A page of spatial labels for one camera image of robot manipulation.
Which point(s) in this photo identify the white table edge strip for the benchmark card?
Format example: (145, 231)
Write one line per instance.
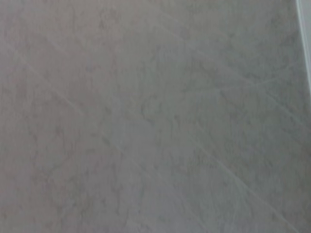
(305, 36)

